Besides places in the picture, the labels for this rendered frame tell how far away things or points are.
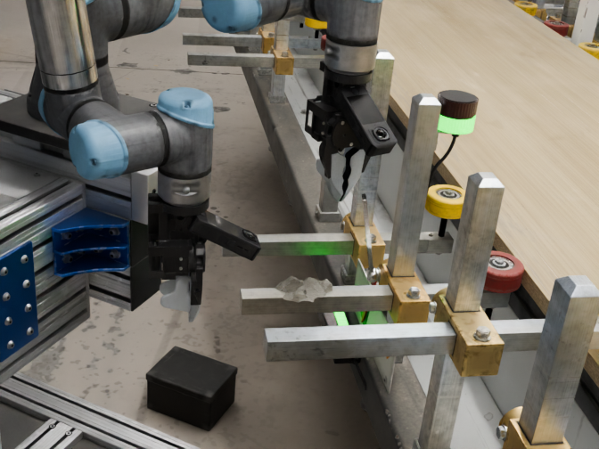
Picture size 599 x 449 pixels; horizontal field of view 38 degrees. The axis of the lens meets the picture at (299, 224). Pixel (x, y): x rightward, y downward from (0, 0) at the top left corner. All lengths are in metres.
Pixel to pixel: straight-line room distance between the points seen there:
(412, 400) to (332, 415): 1.05
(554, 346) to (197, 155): 0.54
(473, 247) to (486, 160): 0.72
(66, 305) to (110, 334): 1.21
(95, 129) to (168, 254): 0.23
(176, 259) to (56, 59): 0.32
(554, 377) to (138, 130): 0.59
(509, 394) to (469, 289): 0.44
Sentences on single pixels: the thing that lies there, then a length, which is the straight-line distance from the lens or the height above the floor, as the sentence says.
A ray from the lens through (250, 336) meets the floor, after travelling 2.74.
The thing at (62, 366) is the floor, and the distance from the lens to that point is 2.63.
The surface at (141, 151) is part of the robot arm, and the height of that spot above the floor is 1.13.
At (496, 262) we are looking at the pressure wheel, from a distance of 1.42.
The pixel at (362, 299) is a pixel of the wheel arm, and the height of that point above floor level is 0.85.
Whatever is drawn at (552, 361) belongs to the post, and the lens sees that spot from 0.91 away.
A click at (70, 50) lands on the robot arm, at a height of 1.23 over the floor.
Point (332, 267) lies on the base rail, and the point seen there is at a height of 0.70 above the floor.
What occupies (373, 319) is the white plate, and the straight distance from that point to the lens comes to 1.50.
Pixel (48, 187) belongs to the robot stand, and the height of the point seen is 0.95.
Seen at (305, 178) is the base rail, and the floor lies 0.70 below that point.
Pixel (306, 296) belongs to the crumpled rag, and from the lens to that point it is 1.33.
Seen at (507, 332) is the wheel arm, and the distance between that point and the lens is 1.16.
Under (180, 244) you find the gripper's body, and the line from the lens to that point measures 1.25.
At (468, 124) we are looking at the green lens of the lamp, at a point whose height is 1.14.
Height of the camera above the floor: 1.58
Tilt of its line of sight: 28 degrees down
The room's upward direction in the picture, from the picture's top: 5 degrees clockwise
